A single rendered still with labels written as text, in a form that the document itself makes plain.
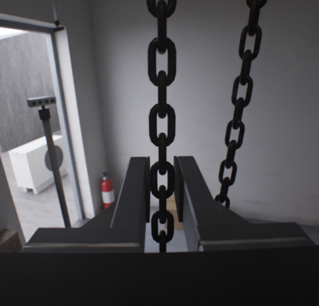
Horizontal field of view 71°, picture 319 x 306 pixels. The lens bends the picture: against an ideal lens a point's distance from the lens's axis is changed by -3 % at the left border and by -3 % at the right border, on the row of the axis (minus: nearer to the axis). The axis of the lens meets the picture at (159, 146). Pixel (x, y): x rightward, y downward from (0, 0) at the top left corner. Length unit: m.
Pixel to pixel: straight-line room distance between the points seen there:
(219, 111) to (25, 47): 5.50
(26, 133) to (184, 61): 5.09
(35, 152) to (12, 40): 3.64
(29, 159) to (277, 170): 3.11
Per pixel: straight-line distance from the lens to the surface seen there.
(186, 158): 0.16
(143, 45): 2.50
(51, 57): 2.46
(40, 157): 3.74
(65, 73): 2.44
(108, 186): 2.73
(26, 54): 6.87
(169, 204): 2.53
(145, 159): 0.15
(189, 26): 2.40
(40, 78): 7.10
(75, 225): 2.89
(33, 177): 3.68
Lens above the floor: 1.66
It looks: 19 degrees down
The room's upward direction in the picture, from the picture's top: 2 degrees counter-clockwise
